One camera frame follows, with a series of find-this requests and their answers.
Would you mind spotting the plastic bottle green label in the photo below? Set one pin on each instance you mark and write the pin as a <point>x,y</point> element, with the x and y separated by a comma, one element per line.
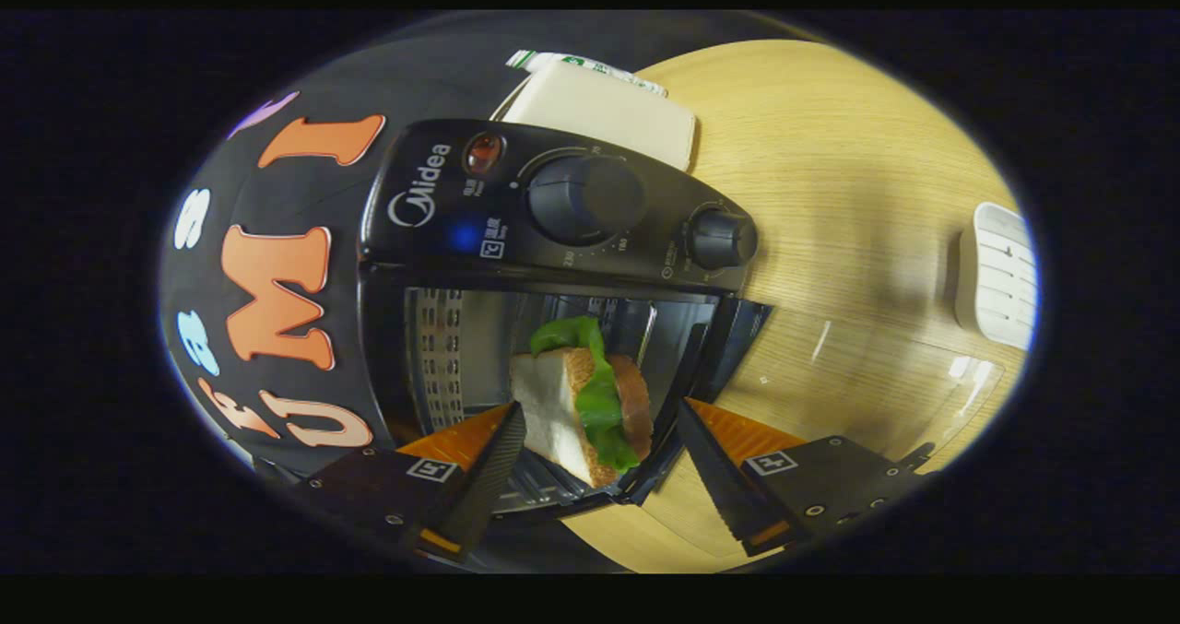
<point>553,58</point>

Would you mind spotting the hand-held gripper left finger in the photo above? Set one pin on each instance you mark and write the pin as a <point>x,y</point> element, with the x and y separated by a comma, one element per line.
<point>479,486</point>

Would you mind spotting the white bread toaster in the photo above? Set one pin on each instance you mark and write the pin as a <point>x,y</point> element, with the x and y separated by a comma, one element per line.
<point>599,108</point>

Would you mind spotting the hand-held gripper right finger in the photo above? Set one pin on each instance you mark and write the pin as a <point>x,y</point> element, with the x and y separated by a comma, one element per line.
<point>726,490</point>

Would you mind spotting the lettuce bread sandwich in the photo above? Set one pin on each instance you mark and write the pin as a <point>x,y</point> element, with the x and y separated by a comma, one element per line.
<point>553,403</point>

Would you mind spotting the white rectangular plate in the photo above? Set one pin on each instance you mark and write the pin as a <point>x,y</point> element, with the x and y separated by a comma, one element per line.
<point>1000,274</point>

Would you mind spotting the black toaster oven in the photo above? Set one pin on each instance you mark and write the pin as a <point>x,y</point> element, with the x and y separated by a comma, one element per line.
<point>442,209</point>

